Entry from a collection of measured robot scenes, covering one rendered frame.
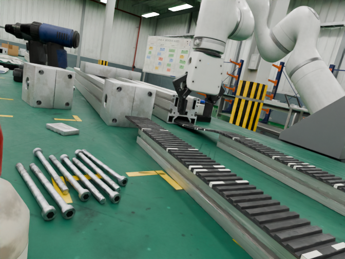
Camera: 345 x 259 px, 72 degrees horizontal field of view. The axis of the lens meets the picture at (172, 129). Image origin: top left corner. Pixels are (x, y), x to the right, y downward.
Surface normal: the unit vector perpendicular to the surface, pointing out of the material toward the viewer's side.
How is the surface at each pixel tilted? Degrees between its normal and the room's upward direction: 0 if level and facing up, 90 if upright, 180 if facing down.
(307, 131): 90
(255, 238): 90
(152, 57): 90
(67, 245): 0
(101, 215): 0
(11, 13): 90
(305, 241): 0
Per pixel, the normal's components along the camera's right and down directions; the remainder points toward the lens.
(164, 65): -0.59, 0.05
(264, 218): 0.19, -0.96
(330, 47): -0.82, -0.04
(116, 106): 0.45, 0.27
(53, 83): 0.69, 0.28
